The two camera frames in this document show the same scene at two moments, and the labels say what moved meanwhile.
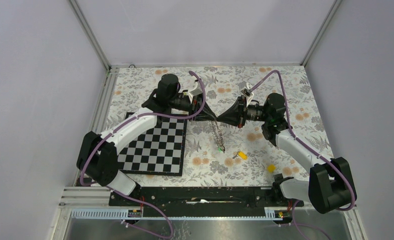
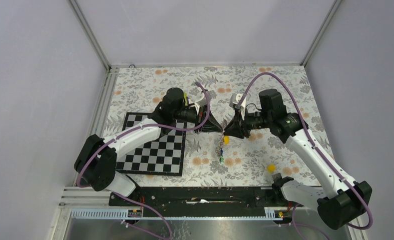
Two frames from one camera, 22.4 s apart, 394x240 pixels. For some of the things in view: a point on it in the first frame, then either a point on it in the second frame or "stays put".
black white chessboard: x=158 y=150 stays put
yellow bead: x=242 y=155 to x=226 y=140
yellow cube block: x=271 y=168 stays put
